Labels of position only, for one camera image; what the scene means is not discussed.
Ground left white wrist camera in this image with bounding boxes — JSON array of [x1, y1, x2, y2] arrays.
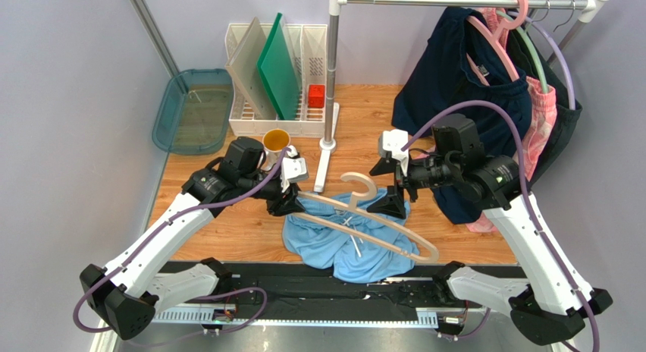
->
[[278, 146, 309, 193]]

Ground pink plastic hanger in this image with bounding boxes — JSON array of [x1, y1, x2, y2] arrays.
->
[[467, 0, 528, 81]]

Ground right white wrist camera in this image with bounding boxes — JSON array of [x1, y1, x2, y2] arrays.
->
[[378, 129, 409, 176]]

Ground grey metal wall pole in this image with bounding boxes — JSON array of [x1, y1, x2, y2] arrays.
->
[[130, 0, 180, 77]]

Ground green cutting board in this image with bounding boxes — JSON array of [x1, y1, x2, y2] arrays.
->
[[257, 12, 301, 121]]

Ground white floral mug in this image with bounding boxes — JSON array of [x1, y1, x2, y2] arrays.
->
[[262, 128, 291, 171]]

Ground pink patterned shorts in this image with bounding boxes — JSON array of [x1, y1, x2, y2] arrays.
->
[[412, 7, 558, 234]]

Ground teal plastic basket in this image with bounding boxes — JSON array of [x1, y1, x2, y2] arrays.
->
[[152, 68, 234, 156]]

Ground light blue shorts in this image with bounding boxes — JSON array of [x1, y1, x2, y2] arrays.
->
[[282, 200, 419, 284]]

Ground red cube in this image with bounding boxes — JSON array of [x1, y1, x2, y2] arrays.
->
[[307, 84, 326, 108]]

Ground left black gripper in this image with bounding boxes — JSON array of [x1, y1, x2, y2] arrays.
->
[[239, 171, 306, 218]]

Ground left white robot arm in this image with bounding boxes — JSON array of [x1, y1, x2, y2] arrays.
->
[[80, 137, 309, 341]]

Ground lavender plastic hanger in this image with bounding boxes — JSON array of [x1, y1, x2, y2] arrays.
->
[[525, 17, 576, 111]]

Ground navy blue shorts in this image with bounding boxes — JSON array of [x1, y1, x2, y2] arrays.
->
[[391, 6, 534, 225]]

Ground grey cutting board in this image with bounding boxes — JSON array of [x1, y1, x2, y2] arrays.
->
[[225, 17, 277, 120]]

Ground black shorts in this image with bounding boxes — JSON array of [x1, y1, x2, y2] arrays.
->
[[506, 31, 583, 184]]

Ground white dish rack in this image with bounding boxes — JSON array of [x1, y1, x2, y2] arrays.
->
[[225, 19, 328, 138]]

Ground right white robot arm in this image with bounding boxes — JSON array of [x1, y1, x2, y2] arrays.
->
[[368, 114, 613, 345]]

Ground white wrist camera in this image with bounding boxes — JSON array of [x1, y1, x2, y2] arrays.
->
[[378, 129, 409, 176], [278, 146, 309, 193]]

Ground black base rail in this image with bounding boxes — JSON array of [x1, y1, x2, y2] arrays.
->
[[156, 260, 470, 324]]

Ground silver clothes rack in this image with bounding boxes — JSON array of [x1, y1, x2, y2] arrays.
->
[[313, 0, 610, 193]]

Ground beige plastic hanger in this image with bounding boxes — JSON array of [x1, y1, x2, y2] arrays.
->
[[291, 171, 441, 265]]

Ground green plastic hanger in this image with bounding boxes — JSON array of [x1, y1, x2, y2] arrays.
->
[[495, 8, 550, 94]]

